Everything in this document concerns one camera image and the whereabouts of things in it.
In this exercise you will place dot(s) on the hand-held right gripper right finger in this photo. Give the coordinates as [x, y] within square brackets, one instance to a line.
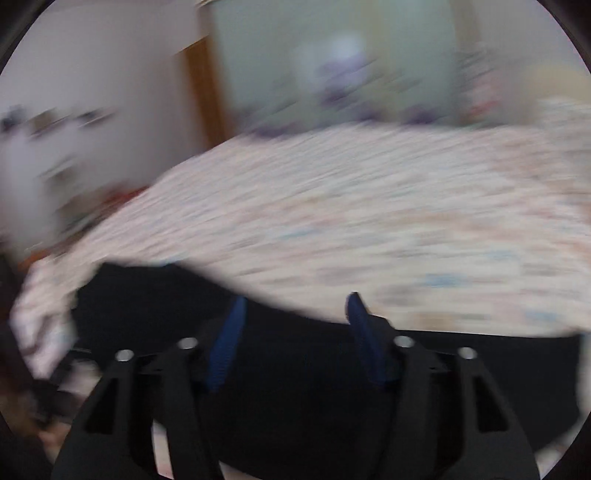
[364, 341]

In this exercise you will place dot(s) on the floral printed bed sheet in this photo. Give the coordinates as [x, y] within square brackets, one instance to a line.
[351, 212]

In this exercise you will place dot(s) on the pale green curtain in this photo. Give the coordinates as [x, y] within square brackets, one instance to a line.
[332, 60]

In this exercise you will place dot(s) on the wooden door frame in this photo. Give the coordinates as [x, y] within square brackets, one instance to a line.
[203, 97]

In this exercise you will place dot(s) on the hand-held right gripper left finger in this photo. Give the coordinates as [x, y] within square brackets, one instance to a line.
[227, 344]

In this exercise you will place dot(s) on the black pants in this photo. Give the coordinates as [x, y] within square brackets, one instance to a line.
[300, 369]

